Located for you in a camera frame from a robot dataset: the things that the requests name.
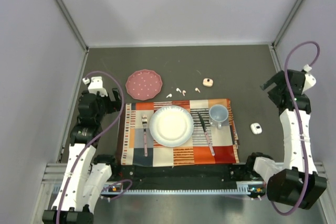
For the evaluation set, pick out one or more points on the pink earbud charging case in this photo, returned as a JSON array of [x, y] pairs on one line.
[[207, 82]]

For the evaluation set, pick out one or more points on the white ceramic plate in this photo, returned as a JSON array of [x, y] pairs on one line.
[[171, 126]]

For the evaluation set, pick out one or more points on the light blue mug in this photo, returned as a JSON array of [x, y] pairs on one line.
[[218, 114]]

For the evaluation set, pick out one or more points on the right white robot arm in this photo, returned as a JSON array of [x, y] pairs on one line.
[[297, 180]]

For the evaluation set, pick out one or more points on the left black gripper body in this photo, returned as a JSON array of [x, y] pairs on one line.
[[107, 106]]

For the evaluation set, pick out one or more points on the pink handled fork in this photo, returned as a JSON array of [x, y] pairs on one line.
[[144, 124]]

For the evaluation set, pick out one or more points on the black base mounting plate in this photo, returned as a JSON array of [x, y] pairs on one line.
[[217, 176]]

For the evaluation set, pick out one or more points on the pink handled knife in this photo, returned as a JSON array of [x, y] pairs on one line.
[[206, 134]]

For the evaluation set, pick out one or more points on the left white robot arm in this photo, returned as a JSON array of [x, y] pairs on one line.
[[86, 173]]

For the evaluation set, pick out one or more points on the white earbud charging case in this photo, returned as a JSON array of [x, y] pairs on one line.
[[256, 128]]

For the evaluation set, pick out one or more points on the aluminium frame rail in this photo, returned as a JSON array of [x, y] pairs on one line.
[[73, 27]]

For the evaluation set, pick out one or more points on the pink polka dot plate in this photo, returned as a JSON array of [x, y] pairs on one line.
[[144, 84]]

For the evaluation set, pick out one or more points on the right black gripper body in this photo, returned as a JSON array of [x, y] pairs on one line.
[[276, 89]]

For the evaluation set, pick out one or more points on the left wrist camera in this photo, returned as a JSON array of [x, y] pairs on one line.
[[95, 86]]

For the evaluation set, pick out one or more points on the orange patterned placemat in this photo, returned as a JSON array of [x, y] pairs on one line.
[[130, 147]]

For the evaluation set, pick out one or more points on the grey slotted cable duct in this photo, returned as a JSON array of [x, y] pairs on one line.
[[181, 191]]

